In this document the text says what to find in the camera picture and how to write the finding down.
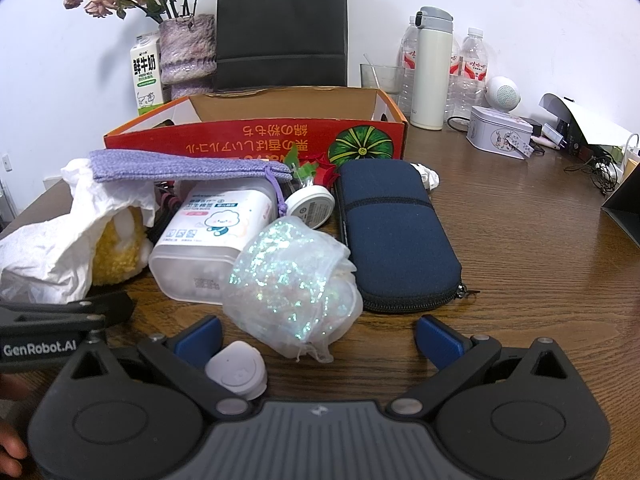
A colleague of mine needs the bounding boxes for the navy zip case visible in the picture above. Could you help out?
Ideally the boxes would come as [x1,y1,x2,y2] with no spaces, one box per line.
[332,160,469,314]

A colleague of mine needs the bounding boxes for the white round speaker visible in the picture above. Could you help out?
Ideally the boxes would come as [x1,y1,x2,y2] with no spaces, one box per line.
[484,76,521,113]

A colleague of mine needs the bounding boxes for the pale patterned tin box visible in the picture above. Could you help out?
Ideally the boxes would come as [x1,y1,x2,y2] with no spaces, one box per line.
[466,106,535,154]

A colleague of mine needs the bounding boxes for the wooden desktop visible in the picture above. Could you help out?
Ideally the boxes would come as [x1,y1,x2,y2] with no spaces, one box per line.
[0,95,640,480]

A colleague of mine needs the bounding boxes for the purple mottled vase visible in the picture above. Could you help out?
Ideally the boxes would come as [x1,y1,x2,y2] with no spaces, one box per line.
[159,14,217,101]

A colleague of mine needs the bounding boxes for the white tissue paper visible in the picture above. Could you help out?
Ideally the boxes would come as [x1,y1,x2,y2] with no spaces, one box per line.
[0,157,161,306]

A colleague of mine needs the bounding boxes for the patterned paper tag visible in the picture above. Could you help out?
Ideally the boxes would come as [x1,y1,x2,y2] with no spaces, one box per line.
[500,130,536,160]

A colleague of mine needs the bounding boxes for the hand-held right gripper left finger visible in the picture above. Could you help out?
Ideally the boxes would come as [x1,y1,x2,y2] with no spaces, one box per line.
[65,315,253,417]

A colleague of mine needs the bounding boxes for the tangled black cables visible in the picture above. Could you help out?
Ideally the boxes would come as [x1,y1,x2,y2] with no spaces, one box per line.
[565,152,622,196]

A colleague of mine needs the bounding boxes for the clear water bottle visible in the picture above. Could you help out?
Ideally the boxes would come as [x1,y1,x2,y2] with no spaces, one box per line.
[398,15,421,116]
[447,40,464,117]
[457,27,489,121]

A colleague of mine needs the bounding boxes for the white green milk carton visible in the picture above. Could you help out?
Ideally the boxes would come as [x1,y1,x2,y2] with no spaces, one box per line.
[130,31,164,118]

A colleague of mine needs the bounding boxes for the black angled stand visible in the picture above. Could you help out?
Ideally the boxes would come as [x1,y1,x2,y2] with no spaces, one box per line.
[600,165,640,249]

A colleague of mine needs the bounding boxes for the person's left hand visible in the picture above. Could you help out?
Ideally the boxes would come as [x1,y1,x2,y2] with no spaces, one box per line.
[0,374,30,478]

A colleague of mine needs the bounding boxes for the small crumpled tissue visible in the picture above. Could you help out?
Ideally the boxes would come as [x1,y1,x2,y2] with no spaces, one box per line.
[412,162,441,194]

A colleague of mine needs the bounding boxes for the purple knitted pouch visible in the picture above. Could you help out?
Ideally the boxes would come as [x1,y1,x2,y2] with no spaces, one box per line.
[89,149,294,184]

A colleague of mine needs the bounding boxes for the glittery organza bag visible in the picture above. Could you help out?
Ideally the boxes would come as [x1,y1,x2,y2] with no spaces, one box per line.
[221,217,364,364]

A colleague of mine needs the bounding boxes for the red cardboard box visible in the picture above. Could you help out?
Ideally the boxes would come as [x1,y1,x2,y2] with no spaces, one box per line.
[103,85,410,172]

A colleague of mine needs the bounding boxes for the red artificial rose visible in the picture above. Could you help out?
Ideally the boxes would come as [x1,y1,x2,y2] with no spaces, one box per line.
[287,152,342,194]

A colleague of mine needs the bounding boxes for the black paper bag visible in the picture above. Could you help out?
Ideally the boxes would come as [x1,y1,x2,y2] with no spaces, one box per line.
[215,0,348,94]

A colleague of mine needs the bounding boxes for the white plastic wipes container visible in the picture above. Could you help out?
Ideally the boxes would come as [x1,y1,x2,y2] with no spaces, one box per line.
[148,180,279,306]

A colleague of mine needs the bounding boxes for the white open booklet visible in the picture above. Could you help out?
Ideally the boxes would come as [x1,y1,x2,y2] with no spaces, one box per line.
[539,92,636,149]

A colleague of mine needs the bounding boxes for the white round jar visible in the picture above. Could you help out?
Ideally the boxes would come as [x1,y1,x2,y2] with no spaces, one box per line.
[284,185,335,231]

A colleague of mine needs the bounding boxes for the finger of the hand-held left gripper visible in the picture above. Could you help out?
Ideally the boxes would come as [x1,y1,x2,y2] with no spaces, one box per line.
[0,291,136,333]

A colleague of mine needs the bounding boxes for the white thermos bottle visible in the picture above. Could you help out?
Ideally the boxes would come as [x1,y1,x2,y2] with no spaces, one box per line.
[409,6,455,131]

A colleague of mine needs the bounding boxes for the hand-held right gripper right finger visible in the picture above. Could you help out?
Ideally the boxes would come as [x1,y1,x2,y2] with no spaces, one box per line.
[387,315,576,418]

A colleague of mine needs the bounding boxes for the white stirring stick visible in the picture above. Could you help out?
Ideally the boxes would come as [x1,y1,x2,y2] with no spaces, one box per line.
[363,54,382,92]

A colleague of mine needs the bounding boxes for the yellow plush toy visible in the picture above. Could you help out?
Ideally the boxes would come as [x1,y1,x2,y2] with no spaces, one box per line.
[92,207,154,287]

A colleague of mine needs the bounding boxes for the clear glass cup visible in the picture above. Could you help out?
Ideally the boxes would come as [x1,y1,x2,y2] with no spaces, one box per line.
[360,62,406,106]

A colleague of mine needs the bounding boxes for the small white rounded device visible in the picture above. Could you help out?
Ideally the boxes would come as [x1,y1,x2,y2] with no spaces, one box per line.
[204,341,267,401]

